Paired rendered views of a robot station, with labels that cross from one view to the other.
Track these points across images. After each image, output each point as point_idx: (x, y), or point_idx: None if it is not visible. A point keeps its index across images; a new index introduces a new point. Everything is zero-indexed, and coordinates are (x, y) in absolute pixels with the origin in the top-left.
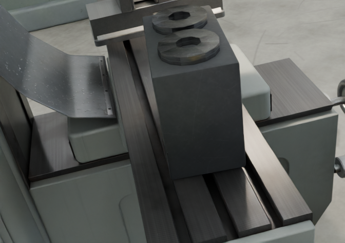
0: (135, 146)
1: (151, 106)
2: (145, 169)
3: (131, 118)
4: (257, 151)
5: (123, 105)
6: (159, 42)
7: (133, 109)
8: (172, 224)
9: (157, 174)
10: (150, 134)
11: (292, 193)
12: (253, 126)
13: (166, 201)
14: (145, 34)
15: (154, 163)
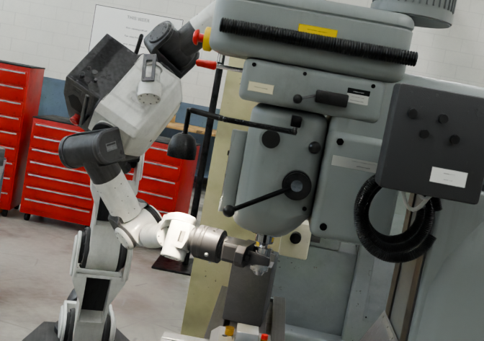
0: (280, 319)
1: (264, 329)
2: (279, 312)
3: (279, 329)
4: (224, 299)
5: (281, 335)
6: (271, 251)
7: (276, 331)
8: (274, 299)
9: (274, 309)
10: (269, 331)
11: (223, 289)
12: (217, 304)
13: (274, 303)
14: (274, 262)
15: (274, 312)
